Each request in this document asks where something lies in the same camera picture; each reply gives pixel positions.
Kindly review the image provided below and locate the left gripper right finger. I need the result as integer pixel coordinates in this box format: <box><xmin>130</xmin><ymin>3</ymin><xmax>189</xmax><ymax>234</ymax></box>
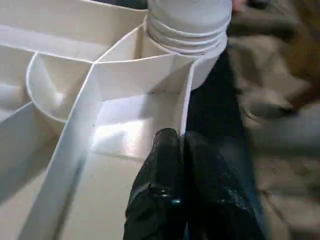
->
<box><xmin>183</xmin><ymin>131</ymin><xmax>266</xmax><ymax>240</ymax></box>

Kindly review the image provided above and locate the black quilted mat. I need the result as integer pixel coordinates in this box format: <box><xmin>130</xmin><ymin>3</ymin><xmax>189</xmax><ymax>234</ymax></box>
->
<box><xmin>186</xmin><ymin>48</ymin><xmax>267</xmax><ymax>240</ymax></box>

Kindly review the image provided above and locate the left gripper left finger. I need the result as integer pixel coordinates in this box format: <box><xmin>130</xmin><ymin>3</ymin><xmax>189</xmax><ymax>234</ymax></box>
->
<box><xmin>123</xmin><ymin>128</ymin><xmax>188</xmax><ymax>240</ymax></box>

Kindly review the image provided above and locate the white plastic table top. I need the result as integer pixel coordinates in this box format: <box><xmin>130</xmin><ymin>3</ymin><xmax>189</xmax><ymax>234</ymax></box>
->
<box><xmin>0</xmin><ymin>0</ymin><xmax>229</xmax><ymax>240</ymax></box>

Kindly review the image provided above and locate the white plastic table leg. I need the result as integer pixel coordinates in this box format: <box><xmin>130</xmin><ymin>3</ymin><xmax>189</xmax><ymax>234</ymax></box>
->
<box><xmin>145</xmin><ymin>0</ymin><xmax>234</xmax><ymax>56</ymax></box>

